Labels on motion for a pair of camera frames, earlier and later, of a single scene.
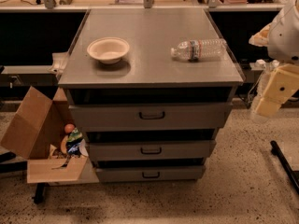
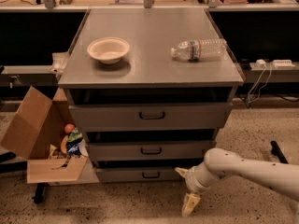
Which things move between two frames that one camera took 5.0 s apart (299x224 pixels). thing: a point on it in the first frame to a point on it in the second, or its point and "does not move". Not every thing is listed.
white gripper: x=285 y=36 to x=193 y=180
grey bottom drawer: x=151 y=175 does not move
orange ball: x=68 y=128 does not move
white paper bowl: x=108 y=49 does not move
